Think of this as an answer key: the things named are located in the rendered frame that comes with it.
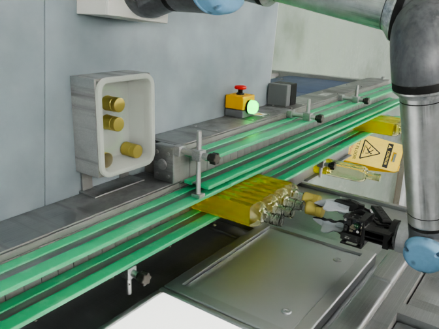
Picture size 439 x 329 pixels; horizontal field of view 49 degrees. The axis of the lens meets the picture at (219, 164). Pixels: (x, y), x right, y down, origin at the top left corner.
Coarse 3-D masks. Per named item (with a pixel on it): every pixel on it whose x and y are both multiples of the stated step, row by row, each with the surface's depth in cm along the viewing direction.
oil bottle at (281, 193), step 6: (246, 180) 135; (252, 180) 135; (246, 186) 131; (252, 186) 130; (258, 186) 130; (264, 186) 130; (270, 186) 131; (276, 186) 131; (270, 192) 127; (276, 192) 127; (282, 192) 127; (282, 198) 126
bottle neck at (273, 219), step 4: (264, 212) 118; (268, 212) 118; (264, 216) 117; (268, 216) 117; (272, 216) 116; (276, 216) 116; (280, 216) 116; (264, 220) 117; (268, 220) 116; (272, 220) 116; (276, 220) 115; (280, 220) 117; (272, 224) 117; (276, 224) 116; (280, 224) 117
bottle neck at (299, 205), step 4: (288, 196) 127; (288, 200) 126; (292, 200) 126; (296, 200) 125; (300, 200) 125; (284, 204) 127; (288, 204) 126; (292, 204) 125; (296, 204) 125; (300, 204) 124; (304, 204) 126; (296, 208) 125; (300, 208) 124
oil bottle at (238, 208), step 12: (228, 192) 126; (204, 204) 126; (216, 204) 123; (228, 204) 121; (240, 204) 119; (252, 204) 118; (264, 204) 120; (228, 216) 122; (240, 216) 120; (252, 216) 118
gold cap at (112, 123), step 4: (104, 116) 111; (108, 116) 111; (112, 116) 111; (104, 120) 111; (108, 120) 110; (112, 120) 109; (116, 120) 110; (120, 120) 111; (104, 124) 111; (108, 124) 110; (112, 124) 109; (116, 124) 110; (120, 124) 111; (104, 128) 112; (108, 128) 111; (112, 128) 110; (116, 128) 110; (120, 128) 111
